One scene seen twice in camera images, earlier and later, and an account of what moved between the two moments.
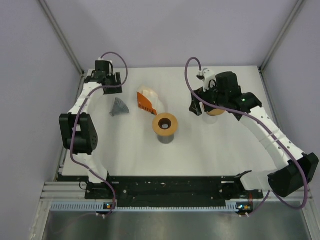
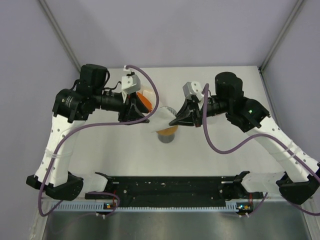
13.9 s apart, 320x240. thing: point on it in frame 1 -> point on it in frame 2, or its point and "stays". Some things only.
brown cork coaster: (164, 124) -> (167, 135)
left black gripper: (115, 78) -> (134, 113)
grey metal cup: (166, 139) stays
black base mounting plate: (207, 190) stays
